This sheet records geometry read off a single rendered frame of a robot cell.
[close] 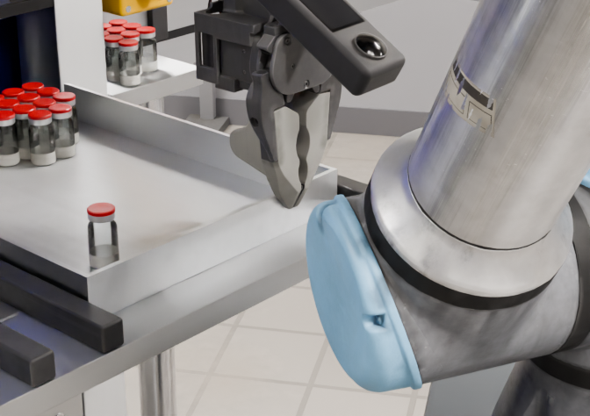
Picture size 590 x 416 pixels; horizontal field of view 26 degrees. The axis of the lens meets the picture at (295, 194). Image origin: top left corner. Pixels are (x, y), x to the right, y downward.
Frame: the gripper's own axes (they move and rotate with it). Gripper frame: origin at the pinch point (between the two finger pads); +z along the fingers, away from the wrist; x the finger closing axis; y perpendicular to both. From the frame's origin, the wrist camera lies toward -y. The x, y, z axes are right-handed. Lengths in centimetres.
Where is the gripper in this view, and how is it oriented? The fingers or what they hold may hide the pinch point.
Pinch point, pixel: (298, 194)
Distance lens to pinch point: 98.0
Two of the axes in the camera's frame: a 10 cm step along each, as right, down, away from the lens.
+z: 0.1, 9.2, 3.9
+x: -6.7, 2.9, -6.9
